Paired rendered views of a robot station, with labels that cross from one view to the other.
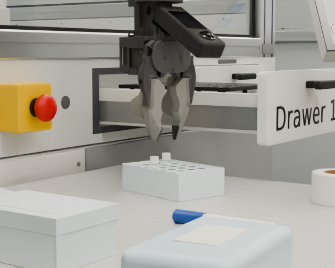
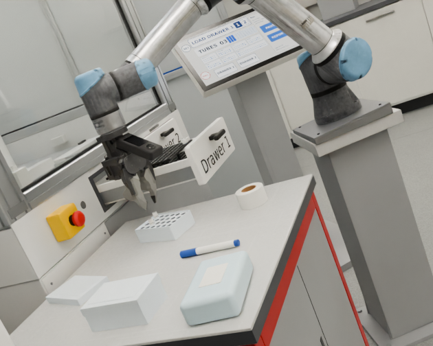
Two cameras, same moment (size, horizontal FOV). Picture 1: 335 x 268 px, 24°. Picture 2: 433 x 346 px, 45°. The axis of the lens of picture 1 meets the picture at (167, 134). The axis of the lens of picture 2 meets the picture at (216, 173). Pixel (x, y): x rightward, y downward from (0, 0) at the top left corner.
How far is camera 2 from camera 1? 29 cm
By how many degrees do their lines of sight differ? 12
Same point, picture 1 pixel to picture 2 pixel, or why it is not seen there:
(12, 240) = (117, 316)
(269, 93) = (194, 157)
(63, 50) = (69, 178)
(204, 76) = not seen: hidden behind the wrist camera
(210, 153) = not seen: hidden behind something
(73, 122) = (91, 213)
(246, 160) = not seen: hidden behind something
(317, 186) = (241, 201)
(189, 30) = (140, 147)
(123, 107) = (115, 191)
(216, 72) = (151, 138)
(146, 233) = (172, 272)
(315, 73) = (210, 129)
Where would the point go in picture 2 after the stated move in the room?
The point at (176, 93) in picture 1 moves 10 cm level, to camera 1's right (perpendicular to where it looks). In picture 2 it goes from (146, 179) to (181, 163)
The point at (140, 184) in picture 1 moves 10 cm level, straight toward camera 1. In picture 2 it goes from (150, 237) to (156, 249)
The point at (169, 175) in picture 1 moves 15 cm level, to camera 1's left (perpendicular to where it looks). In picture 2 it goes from (164, 228) to (105, 255)
